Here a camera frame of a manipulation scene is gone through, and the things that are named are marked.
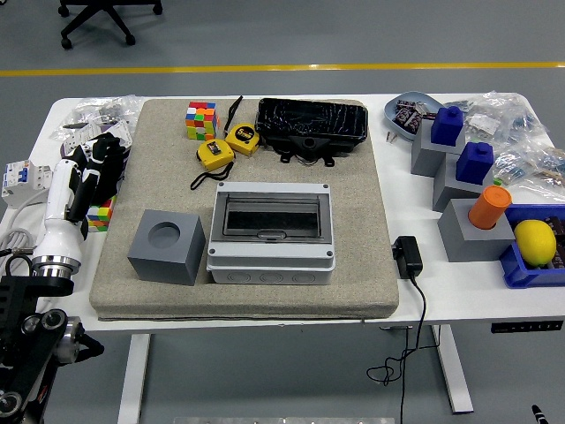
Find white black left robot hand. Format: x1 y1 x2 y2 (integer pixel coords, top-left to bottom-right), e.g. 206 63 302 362
31 133 129 266

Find grey electrical box clear lid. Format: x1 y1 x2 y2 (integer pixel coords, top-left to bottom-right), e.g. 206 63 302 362
206 180 336 286

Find orange cylinder battery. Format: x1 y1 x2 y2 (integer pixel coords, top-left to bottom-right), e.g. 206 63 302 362
467 185 513 231

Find colourful puzzle cube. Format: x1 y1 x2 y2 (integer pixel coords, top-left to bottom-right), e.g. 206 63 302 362
185 101 221 141
86 193 118 233

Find white circuit breaker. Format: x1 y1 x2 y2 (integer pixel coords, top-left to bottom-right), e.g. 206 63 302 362
0 159 54 208

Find black cloth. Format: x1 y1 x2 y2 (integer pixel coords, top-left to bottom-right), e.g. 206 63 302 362
87 149 127 207

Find white socket package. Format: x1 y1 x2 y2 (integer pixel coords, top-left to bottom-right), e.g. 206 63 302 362
59 119 133 167

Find black table control panel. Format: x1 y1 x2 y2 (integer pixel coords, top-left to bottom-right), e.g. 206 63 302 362
490 321 565 335

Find white table leg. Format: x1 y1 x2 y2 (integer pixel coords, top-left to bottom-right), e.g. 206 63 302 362
430 324 476 415
117 334 154 424

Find clear bag of parts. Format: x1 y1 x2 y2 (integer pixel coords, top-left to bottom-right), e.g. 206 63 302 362
59 95 147 142
445 91 551 145
492 145 565 204

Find grey cube with round hole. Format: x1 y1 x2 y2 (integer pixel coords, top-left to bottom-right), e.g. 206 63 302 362
126 209 207 287

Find blue storage bin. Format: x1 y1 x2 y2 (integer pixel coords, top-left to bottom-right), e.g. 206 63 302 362
499 203 565 291

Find yellow tape measure red label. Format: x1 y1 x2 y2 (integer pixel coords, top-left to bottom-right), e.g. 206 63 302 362
189 138 237 192

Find yellow lemon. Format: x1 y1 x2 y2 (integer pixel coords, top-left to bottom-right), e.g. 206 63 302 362
514 219 558 268

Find dark packets in bin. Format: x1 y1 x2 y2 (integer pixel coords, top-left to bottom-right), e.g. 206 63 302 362
545 215 565 270

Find grey block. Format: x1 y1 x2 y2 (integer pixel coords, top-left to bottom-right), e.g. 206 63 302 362
432 154 495 212
438 198 517 263
411 118 467 178

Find yellow tape measure black label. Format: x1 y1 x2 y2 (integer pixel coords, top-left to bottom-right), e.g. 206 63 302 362
223 95 260 156

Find black power adapter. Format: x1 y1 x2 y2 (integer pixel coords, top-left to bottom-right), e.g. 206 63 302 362
392 236 424 280

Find blue plastic block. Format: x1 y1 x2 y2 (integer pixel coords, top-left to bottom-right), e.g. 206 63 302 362
455 140 494 186
431 105 465 147

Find black crinkled plastic tray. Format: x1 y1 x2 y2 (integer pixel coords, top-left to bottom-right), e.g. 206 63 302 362
254 97 370 145

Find grey-brown mat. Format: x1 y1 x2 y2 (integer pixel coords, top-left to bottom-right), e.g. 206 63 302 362
90 97 401 322

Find blue-grey dish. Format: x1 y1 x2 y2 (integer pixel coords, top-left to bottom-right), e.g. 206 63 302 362
383 91 445 142

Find grey power cable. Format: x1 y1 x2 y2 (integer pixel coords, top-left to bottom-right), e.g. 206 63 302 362
0 185 57 266

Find black adapter cord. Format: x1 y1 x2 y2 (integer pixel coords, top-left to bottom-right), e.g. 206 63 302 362
366 273 428 424

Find black plastic bracket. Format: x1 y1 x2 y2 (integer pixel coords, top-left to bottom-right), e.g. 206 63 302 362
264 134 354 170

